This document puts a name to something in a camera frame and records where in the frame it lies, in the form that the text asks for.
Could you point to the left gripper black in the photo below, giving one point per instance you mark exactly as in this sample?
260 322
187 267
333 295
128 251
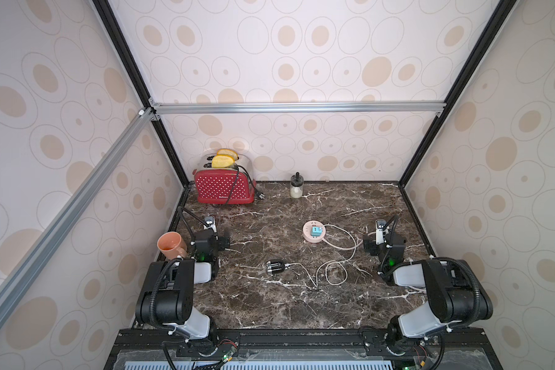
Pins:
220 243

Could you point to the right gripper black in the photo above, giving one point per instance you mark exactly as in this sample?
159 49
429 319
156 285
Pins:
391 240

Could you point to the teal USB wall charger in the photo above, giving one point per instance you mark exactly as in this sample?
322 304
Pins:
316 231

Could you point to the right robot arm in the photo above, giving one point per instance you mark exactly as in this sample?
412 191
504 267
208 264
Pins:
454 296

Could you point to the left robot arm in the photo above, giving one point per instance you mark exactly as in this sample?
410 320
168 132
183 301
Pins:
166 300

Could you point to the orange ceramic mug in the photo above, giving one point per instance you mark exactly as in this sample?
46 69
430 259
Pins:
172 245

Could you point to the red toaster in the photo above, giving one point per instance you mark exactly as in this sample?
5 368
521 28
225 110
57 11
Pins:
233 185

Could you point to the pink round power strip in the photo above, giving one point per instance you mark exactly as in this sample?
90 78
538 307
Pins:
306 232

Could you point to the yellow toast slice front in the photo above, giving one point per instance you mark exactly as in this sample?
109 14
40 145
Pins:
222 161

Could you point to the yellow toast slice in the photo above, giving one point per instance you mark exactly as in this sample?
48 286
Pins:
229 153
222 161

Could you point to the yellow toast slice rear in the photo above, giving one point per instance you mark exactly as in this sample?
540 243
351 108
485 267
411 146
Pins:
229 153

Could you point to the glass bottle black pump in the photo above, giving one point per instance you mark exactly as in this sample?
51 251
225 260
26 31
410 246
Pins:
296 186

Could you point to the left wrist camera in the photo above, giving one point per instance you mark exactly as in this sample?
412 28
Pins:
210 223

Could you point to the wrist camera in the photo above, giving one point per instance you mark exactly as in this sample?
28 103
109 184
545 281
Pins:
210 223
381 226

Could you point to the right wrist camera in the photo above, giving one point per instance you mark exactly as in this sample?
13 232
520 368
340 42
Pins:
381 226

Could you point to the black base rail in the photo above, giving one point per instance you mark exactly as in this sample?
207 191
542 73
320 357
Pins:
365 341

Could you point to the white slotted cable duct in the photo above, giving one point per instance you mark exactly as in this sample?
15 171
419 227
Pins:
270 365

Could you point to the horizontal aluminium frame bar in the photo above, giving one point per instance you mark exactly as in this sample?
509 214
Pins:
313 107

